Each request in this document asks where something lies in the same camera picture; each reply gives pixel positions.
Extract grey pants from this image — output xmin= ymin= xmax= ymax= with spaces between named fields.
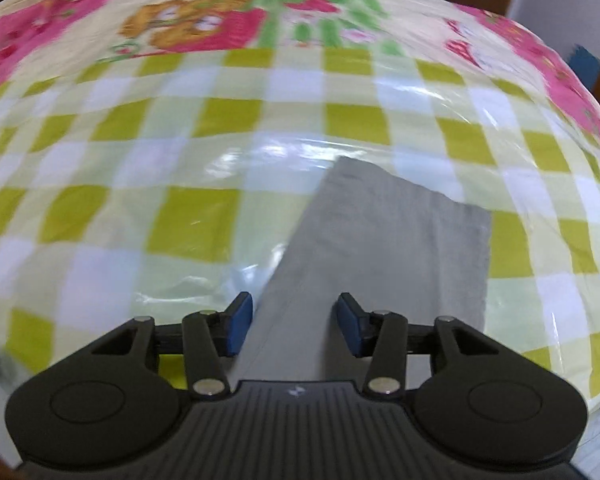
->
xmin=227 ymin=156 xmax=493 ymax=392

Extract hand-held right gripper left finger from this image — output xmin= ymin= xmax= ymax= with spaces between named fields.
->
xmin=87 ymin=291 xmax=255 ymax=401

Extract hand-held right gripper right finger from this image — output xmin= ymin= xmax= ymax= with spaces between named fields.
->
xmin=334 ymin=292 xmax=506 ymax=401

